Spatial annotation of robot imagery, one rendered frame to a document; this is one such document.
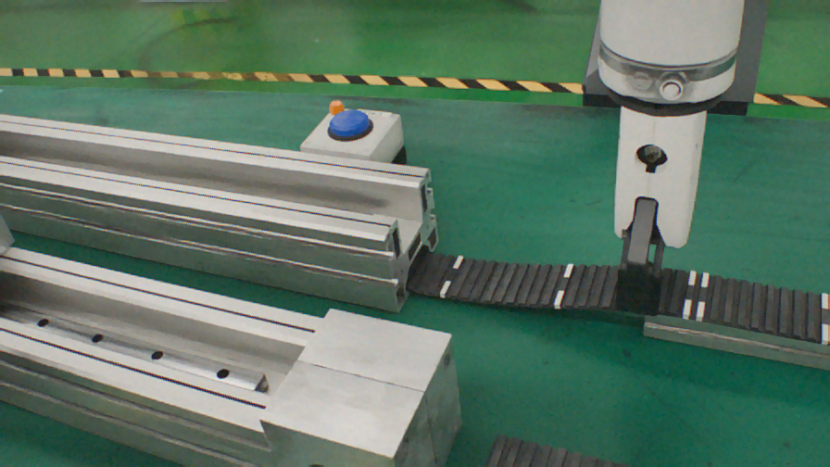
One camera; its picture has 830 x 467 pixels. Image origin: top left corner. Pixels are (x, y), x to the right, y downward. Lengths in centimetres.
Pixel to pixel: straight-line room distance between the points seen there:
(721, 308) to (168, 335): 42
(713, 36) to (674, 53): 2
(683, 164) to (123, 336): 43
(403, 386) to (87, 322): 30
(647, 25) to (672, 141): 7
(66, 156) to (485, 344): 51
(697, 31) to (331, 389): 30
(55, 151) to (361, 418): 55
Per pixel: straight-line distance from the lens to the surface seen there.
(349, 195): 69
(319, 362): 50
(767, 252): 73
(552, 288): 64
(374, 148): 76
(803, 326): 62
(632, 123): 49
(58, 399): 65
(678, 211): 51
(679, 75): 47
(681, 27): 46
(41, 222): 87
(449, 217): 75
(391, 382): 48
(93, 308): 66
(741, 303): 62
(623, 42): 47
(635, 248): 50
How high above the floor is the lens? 124
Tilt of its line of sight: 39 degrees down
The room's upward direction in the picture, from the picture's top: 8 degrees counter-clockwise
